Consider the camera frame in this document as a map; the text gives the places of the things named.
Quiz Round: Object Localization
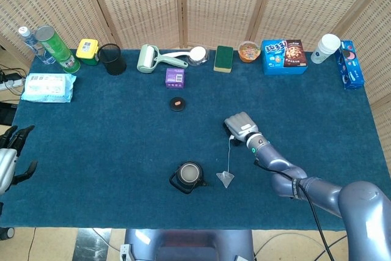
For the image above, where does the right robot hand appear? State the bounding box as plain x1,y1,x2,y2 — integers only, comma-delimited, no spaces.
222,111,264,147

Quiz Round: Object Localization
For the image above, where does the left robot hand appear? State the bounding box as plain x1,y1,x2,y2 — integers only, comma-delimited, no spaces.
0,125,39,196

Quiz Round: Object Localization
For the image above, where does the pyramid tea bag with string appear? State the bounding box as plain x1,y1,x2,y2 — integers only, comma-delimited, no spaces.
216,134,236,189

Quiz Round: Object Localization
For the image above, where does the black teapot lid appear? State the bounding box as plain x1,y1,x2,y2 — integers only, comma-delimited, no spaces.
169,97,187,112

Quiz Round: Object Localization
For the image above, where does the black teapot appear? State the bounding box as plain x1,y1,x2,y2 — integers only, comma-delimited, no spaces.
169,161,211,195

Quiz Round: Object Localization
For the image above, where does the green and yellow sponge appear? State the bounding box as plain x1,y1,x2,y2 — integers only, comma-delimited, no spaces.
213,45,234,74

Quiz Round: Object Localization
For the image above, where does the orange jelly cup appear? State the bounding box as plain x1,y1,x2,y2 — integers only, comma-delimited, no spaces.
238,40,261,63

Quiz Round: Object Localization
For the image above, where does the white power strip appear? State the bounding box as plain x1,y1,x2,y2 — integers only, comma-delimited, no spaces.
0,73,25,91

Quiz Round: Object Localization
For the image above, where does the small purple box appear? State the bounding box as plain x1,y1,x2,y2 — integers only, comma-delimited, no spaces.
165,68,186,90

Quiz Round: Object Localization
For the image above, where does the pack of wet wipes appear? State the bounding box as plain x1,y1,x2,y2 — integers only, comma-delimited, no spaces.
20,73,77,104

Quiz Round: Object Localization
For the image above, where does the blue table cloth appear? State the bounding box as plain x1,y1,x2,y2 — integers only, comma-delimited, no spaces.
0,47,391,233

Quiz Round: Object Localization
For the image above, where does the stack of white paper cups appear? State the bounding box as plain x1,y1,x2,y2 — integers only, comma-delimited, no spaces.
310,33,342,65

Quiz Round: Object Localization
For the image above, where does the pale green lint roller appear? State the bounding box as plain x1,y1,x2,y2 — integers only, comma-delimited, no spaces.
136,43,189,75

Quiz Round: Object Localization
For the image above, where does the clear plastic water bottle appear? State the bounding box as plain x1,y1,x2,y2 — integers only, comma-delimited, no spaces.
18,26,56,65

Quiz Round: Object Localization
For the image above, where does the blue sandwich cookie box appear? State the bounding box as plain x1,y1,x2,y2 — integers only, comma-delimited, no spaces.
334,40,365,90

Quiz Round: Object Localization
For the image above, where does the tall green cylindrical can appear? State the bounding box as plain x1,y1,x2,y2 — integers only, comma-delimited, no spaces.
34,25,81,74

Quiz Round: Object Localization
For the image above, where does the blue-grey robot torso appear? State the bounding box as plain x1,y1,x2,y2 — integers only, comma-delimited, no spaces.
124,229,255,261

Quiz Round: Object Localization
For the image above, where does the green box with yellow lid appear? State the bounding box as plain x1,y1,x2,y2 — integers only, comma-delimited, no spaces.
75,39,101,66

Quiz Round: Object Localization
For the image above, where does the black mesh pen holder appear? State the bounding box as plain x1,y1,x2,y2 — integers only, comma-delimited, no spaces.
97,43,127,76

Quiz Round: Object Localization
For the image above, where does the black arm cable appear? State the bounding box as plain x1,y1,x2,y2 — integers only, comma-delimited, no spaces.
253,158,337,261

